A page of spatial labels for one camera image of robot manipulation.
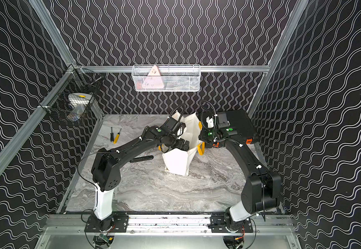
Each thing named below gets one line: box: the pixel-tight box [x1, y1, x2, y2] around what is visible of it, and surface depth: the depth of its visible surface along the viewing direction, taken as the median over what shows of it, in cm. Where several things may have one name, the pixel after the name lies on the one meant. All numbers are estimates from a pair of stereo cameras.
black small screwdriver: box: [109, 126, 115, 143], surface depth 111 cm
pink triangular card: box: [141, 65, 165, 89], surface depth 92 cm
